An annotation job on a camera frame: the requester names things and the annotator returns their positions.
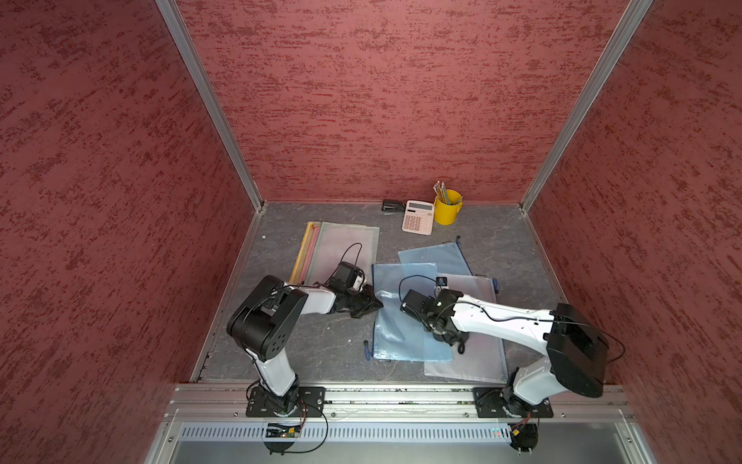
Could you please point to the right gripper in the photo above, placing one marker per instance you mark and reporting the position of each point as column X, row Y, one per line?
column 427, row 327

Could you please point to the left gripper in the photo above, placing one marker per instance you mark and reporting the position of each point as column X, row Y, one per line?
column 371, row 303

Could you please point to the blue mesh document bag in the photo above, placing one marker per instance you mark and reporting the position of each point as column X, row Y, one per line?
column 398, row 336
column 448, row 257

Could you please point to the green mesh document bag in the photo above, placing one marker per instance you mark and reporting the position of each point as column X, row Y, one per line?
column 356, row 244

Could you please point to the clear white mesh document bag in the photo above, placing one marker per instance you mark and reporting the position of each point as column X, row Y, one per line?
column 484, row 359

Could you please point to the pink mesh document bag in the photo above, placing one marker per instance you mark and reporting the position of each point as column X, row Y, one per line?
column 309, row 245

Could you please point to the yellow mesh document bag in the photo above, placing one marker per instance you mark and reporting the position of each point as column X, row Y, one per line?
column 294, row 278

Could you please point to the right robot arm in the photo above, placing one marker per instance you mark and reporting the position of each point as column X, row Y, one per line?
column 574, row 353

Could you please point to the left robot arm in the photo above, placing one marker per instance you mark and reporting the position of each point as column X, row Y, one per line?
column 262, row 325

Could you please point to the pink calculator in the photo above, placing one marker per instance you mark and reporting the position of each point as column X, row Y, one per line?
column 418, row 217

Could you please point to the yellow mug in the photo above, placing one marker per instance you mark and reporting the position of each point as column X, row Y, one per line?
column 446, row 213

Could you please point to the black stapler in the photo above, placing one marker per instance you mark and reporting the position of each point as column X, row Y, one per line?
column 393, row 207

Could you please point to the pencils in mug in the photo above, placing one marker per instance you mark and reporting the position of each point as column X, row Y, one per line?
column 442, row 193

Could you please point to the right black connector box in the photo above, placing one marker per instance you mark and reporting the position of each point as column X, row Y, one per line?
column 524, row 435

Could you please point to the perforated metal strip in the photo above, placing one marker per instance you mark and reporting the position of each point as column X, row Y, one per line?
column 314, row 433

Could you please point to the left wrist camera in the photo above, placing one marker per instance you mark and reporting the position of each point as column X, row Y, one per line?
column 347, row 278

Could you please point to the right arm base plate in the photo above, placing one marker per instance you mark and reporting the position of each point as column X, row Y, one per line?
column 492, row 403

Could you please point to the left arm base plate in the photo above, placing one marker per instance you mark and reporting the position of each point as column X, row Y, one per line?
column 261, row 403

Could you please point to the left circuit board with cables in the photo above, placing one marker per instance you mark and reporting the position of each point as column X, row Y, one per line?
column 284, row 432

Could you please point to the aluminium front rail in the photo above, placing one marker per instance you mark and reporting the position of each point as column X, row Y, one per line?
column 412, row 403

